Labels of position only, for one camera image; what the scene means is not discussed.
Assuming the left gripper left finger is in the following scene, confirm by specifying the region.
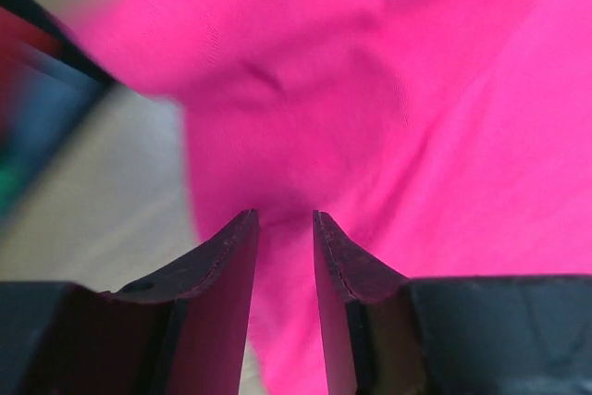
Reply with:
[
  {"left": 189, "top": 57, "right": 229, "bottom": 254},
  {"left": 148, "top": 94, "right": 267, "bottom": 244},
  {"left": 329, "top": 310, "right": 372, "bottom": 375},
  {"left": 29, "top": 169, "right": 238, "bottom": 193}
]
[{"left": 1, "top": 210, "right": 259, "bottom": 394}]

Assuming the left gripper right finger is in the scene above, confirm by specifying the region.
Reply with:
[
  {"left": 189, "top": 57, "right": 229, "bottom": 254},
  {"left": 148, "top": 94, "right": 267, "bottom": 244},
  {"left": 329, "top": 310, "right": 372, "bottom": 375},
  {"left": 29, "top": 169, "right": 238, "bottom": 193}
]
[{"left": 313, "top": 212, "right": 591, "bottom": 394}]

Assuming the pink t shirt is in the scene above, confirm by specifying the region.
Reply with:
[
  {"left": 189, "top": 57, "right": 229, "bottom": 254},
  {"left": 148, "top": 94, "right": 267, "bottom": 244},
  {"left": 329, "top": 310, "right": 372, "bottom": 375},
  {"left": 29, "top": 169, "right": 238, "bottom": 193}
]
[{"left": 68, "top": 0, "right": 591, "bottom": 394}]

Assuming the folded green shirt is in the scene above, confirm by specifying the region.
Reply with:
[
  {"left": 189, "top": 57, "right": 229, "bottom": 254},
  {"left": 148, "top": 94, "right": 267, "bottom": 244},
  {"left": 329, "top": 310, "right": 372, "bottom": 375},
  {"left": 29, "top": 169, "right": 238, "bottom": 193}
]
[{"left": 0, "top": 163, "right": 23, "bottom": 216}]

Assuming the folded dark red shirt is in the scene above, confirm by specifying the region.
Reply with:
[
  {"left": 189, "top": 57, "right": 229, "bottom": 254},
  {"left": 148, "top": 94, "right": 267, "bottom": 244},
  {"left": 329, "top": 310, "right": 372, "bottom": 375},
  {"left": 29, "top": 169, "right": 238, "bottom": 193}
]
[{"left": 1, "top": 8, "right": 61, "bottom": 81}]

